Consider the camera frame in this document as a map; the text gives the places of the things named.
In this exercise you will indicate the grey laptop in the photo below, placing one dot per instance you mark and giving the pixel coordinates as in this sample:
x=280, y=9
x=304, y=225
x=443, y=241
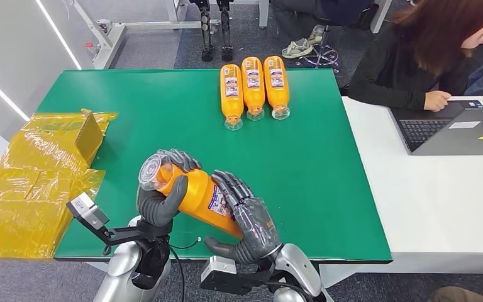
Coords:
x=462, y=133

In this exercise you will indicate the seated person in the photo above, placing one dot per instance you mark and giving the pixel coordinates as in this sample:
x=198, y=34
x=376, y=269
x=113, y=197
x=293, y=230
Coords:
x=308, y=16

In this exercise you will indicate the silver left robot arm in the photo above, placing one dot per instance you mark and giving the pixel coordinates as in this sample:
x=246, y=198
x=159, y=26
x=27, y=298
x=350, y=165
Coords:
x=120, y=271

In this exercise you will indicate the green table mat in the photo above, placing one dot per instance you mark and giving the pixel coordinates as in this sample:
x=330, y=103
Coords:
x=300, y=175

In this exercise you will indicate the yellow plastic wrapped cardboard box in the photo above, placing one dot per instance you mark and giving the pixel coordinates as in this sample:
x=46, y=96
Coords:
x=25, y=191

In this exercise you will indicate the orange juice bottle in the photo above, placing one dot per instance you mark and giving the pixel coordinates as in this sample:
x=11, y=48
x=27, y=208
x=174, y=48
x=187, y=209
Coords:
x=232, y=93
x=253, y=87
x=202, y=196
x=277, y=85

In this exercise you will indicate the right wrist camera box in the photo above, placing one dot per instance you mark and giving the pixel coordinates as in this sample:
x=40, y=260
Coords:
x=225, y=277

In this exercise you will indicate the person at laptop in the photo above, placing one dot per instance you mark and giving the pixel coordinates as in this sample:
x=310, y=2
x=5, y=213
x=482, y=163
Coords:
x=395, y=71

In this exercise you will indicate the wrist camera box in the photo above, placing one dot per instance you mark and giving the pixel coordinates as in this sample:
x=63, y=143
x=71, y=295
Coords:
x=88, y=210
x=225, y=277

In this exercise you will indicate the brown rounded object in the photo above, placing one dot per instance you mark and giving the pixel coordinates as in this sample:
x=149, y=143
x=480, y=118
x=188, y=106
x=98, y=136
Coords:
x=458, y=295

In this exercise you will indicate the black robot leg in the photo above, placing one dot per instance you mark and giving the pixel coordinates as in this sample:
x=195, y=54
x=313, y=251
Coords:
x=225, y=33
x=206, y=33

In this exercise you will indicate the person's hand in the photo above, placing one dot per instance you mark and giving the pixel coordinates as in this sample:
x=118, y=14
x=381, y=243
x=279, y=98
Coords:
x=436, y=101

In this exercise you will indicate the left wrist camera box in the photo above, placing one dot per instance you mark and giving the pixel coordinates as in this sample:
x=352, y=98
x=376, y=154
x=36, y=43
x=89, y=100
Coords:
x=88, y=210

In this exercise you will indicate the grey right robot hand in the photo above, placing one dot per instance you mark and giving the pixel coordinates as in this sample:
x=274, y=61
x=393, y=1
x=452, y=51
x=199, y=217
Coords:
x=252, y=225

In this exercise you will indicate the office chair star base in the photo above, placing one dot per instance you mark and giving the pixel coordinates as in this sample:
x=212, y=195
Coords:
x=321, y=56

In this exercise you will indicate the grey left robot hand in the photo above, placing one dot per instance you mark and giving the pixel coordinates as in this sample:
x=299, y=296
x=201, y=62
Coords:
x=156, y=208

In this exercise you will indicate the white metal stand frame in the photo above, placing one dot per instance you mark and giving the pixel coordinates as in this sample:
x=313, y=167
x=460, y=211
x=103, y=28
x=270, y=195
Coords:
x=112, y=37

